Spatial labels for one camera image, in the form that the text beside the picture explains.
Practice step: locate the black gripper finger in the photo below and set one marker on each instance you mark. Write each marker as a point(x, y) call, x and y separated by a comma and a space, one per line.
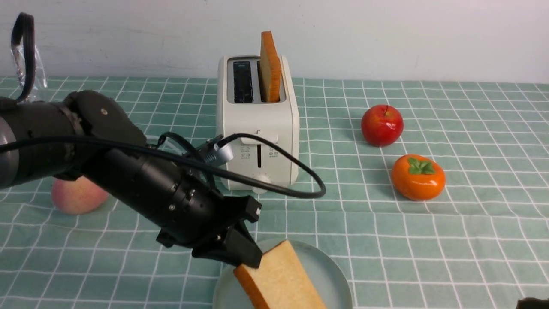
point(236, 246)

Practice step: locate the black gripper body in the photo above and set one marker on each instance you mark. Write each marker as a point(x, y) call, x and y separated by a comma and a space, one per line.
point(196, 223)

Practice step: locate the toast slice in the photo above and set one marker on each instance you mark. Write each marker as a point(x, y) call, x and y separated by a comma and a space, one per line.
point(280, 282)
point(270, 69)

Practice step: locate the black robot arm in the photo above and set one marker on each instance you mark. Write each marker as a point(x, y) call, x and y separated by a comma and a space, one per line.
point(90, 135)

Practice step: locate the white two-slot toaster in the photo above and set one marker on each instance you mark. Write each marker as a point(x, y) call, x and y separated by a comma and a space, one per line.
point(240, 109)

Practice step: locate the light green round plate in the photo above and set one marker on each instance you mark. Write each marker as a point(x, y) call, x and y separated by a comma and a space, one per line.
point(324, 273)

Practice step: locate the pink peach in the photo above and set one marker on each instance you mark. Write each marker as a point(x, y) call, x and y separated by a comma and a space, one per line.
point(77, 197)

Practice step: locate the red apple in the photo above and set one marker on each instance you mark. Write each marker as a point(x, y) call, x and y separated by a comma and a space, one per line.
point(382, 125)

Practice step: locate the orange persimmon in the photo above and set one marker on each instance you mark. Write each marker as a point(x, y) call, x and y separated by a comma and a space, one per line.
point(418, 178)

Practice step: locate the green checkered tablecloth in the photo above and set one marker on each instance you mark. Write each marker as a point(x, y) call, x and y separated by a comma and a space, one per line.
point(481, 244)

